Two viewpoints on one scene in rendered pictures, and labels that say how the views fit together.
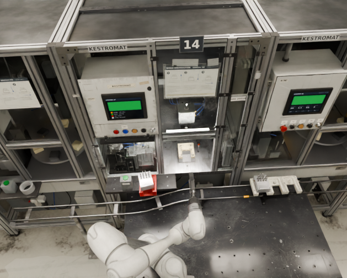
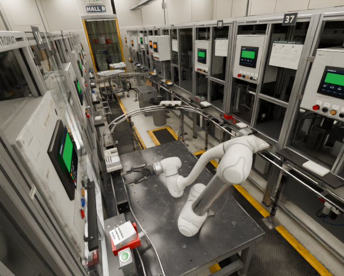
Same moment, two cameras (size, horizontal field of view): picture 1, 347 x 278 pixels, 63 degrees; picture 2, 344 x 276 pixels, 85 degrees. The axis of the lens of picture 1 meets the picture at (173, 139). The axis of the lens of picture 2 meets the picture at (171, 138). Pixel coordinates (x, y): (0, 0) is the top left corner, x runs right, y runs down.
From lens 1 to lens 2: 1.62 m
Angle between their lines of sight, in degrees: 79
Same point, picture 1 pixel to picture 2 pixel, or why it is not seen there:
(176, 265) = (198, 185)
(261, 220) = (135, 173)
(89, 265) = not seen: outside the picture
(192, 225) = (174, 161)
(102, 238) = (240, 151)
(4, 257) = not seen: outside the picture
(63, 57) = not seen: outside the picture
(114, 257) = (246, 142)
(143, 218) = (154, 260)
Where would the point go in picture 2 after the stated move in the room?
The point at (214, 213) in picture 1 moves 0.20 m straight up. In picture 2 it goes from (135, 200) to (131, 183)
